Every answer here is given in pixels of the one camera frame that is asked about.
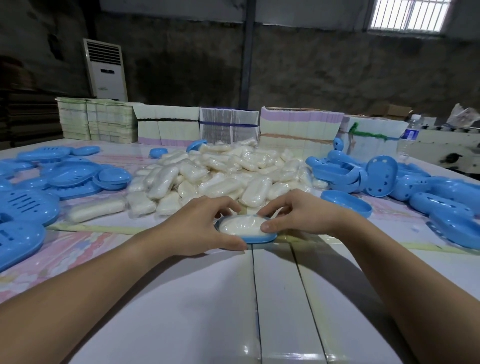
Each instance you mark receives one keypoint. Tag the white carton stack, pink stripe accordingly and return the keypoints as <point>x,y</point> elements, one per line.
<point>300,125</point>

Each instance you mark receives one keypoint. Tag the barred window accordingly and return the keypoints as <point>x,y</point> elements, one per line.
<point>410,15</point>

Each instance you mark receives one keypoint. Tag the white standing air conditioner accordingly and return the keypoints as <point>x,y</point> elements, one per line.
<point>107,71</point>

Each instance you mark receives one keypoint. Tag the row of stacked flat cartons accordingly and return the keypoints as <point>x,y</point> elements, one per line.
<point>168,133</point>

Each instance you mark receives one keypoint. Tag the pile of blue plastic lids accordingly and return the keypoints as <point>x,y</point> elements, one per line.
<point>405,187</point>

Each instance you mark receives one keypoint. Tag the silver sheet bundle, blue band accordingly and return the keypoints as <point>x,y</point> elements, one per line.
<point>228,125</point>

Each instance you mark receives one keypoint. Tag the white workshop machine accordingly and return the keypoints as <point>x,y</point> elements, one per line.
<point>446,148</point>

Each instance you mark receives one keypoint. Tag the brown cardboard box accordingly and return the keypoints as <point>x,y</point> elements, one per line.
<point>392,110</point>

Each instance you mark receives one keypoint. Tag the blue slotted plastic base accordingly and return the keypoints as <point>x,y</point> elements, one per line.
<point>258,240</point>

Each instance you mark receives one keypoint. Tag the person's left hand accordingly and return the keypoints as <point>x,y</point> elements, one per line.
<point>191,232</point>

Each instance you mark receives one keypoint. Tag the white plastic bag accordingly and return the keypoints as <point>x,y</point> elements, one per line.
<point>465,115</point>

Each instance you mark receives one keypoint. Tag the person's right hand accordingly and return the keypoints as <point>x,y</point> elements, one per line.
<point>311,215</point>

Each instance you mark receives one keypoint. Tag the person's left forearm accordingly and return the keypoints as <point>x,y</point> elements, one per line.
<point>75,303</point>

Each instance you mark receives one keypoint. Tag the pile of blue slotted lids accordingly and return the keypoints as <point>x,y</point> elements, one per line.
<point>37,202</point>

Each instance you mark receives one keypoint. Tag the stack of greenish paper sheets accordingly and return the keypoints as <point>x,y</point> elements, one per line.
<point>97,120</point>

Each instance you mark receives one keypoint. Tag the dark metal pillar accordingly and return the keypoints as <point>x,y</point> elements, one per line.
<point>247,52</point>

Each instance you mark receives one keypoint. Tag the blue oval plastic lid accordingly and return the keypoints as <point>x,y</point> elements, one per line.
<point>158,153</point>
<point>338,144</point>
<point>197,146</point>

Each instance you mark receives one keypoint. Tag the pile of white soaps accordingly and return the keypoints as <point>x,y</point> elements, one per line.
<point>210,168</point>

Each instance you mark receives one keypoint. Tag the stacks of brown cardboard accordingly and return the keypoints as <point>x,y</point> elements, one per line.
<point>26,116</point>

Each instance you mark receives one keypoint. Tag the white soap bar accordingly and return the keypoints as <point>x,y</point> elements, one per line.
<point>240,225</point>

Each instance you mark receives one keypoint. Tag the clear water bottle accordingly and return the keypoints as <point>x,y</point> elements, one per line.
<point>409,137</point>

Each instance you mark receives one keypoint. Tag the white sheet stack, green mark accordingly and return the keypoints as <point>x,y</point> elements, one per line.
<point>375,140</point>

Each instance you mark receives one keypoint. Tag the person's right forearm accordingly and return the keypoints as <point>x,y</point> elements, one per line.
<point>408,296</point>

